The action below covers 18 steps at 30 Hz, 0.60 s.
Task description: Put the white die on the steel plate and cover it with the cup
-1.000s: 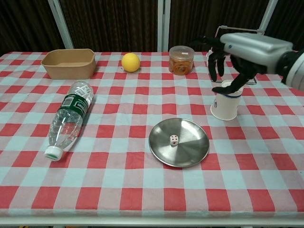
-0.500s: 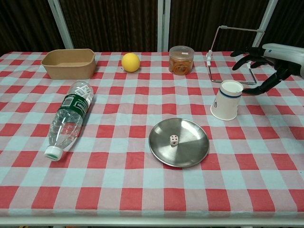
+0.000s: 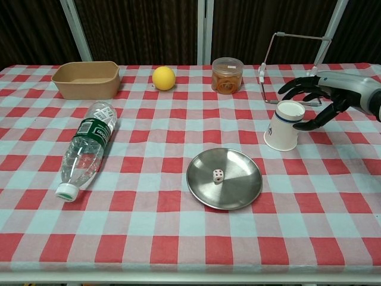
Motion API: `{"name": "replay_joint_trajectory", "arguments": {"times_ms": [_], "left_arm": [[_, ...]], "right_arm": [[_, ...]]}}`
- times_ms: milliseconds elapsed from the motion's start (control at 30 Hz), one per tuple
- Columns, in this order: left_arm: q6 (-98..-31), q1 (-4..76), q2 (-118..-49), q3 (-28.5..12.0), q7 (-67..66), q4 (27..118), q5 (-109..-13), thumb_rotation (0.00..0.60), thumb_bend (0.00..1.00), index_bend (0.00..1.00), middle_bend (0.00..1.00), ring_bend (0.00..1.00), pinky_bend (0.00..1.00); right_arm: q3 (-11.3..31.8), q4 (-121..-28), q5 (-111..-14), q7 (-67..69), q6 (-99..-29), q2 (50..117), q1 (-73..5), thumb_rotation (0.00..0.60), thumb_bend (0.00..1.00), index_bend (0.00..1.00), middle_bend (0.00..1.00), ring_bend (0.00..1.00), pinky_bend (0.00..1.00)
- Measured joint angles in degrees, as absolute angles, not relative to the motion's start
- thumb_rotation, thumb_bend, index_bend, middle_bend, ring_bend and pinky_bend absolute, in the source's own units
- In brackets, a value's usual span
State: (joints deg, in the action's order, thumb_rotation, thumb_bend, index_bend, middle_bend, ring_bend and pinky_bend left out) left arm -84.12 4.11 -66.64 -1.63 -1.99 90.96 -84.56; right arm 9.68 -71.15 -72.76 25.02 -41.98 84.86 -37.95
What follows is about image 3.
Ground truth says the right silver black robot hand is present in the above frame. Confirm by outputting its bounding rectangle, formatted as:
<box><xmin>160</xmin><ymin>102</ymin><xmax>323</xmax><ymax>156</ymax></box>
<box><xmin>278</xmin><ymin>70</ymin><xmax>376</xmax><ymax>131</ymax></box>

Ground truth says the clear jar with orange contents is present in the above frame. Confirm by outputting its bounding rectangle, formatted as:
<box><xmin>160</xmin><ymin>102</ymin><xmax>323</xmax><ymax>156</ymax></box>
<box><xmin>211</xmin><ymin>57</ymin><xmax>243</xmax><ymax>95</ymax></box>

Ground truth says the brown paper food box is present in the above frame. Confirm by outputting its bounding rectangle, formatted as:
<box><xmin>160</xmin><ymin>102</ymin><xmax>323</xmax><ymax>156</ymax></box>
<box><xmin>51</xmin><ymin>61</ymin><xmax>121</xmax><ymax>100</ymax></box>

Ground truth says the yellow ball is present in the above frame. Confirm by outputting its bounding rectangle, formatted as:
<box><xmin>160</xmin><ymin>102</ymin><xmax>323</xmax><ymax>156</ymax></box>
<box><xmin>152</xmin><ymin>66</ymin><xmax>176</xmax><ymax>91</ymax></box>

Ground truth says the clear plastic water bottle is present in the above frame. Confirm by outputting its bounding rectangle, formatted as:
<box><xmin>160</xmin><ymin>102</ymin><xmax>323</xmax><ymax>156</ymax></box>
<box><xmin>55</xmin><ymin>101</ymin><xmax>118</xmax><ymax>203</ymax></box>

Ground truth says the metal wire rack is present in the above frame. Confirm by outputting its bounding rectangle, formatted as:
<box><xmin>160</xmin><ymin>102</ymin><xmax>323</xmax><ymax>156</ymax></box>
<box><xmin>257</xmin><ymin>30</ymin><xmax>333</xmax><ymax>107</ymax></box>

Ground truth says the round stainless steel plate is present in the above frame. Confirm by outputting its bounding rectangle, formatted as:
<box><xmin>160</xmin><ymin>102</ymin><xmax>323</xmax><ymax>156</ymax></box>
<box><xmin>186</xmin><ymin>148</ymin><xmax>264</xmax><ymax>212</ymax></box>

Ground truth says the red white checkered tablecloth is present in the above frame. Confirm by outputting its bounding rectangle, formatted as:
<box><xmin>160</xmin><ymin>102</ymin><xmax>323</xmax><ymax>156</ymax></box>
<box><xmin>0</xmin><ymin>63</ymin><xmax>381</xmax><ymax>273</ymax></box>

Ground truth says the white paper cup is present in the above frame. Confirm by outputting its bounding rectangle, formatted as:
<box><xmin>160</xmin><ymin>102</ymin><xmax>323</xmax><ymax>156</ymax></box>
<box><xmin>263</xmin><ymin>100</ymin><xmax>306</xmax><ymax>153</ymax></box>

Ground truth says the dark brown partition screen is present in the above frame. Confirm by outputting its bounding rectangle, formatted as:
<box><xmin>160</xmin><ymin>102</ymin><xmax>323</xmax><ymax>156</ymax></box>
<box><xmin>74</xmin><ymin>0</ymin><xmax>206</xmax><ymax>66</ymax></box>
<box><xmin>198</xmin><ymin>0</ymin><xmax>340</xmax><ymax>66</ymax></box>
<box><xmin>0</xmin><ymin>0</ymin><xmax>93</xmax><ymax>68</ymax></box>
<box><xmin>321</xmin><ymin>0</ymin><xmax>381</xmax><ymax>65</ymax></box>

